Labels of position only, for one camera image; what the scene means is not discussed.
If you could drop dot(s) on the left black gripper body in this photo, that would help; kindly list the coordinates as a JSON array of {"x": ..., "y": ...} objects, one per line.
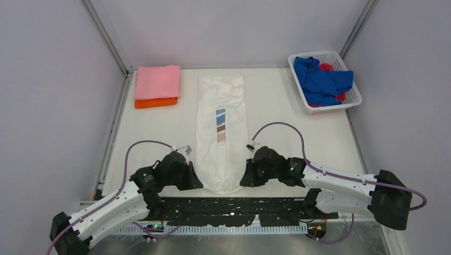
[{"x": 183, "y": 180}]

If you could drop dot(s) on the folded pink t shirt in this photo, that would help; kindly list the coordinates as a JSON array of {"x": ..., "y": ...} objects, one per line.
[{"x": 157, "y": 82}]

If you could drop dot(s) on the blue t shirt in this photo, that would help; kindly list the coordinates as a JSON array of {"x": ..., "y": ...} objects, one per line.
[{"x": 302, "y": 66}]

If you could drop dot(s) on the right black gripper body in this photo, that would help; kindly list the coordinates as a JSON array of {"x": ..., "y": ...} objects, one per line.
[{"x": 259, "y": 175}]

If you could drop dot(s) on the red t shirt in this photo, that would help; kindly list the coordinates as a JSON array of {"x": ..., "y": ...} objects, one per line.
[{"x": 327, "y": 67}]

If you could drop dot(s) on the white printed t shirt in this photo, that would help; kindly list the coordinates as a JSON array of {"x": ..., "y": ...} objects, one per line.
[{"x": 221, "y": 133}]

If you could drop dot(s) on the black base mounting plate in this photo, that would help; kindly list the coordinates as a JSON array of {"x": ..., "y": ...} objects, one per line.
[{"x": 235, "y": 212}]

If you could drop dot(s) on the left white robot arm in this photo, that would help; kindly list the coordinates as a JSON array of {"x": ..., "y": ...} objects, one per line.
[{"x": 137, "y": 198}]

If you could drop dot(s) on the folded orange t shirt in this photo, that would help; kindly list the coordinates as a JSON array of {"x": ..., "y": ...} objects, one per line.
[{"x": 151, "y": 103}]

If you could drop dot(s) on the white slotted cable duct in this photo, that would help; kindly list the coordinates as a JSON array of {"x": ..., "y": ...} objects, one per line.
[{"x": 221, "y": 230}]

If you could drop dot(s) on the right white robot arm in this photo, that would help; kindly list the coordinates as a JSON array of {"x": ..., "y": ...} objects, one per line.
[{"x": 382, "y": 196}]

